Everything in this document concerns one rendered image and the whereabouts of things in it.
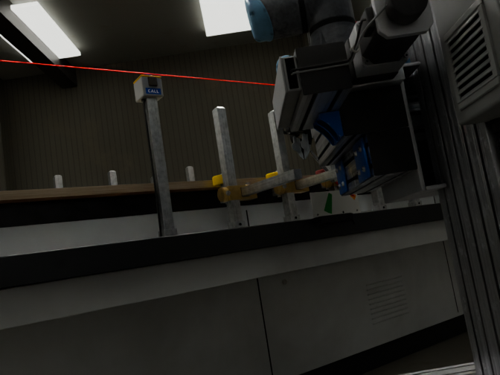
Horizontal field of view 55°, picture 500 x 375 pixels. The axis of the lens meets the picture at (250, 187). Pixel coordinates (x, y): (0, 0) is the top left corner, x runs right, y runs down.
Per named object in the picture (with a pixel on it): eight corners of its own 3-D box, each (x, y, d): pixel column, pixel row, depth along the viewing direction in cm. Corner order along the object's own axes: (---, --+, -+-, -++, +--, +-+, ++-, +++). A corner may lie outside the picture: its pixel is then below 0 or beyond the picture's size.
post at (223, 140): (245, 239, 165) (225, 106, 172) (237, 241, 163) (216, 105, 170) (240, 241, 168) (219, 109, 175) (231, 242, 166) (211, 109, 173)
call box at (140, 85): (164, 98, 156) (161, 75, 157) (143, 97, 152) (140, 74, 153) (155, 106, 162) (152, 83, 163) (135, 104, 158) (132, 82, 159)
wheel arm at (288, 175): (303, 181, 146) (300, 167, 146) (295, 181, 144) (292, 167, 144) (228, 204, 181) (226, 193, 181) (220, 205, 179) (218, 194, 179)
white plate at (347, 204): (361, 212, 199) (356, 188, 200) (315, 218, 184) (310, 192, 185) (360, 213, 199) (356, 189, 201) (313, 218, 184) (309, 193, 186)
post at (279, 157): (300, 233, 180) (280, 109, 186) (293, 234, 178) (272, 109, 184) (295, 234, 183) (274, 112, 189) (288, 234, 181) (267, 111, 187)
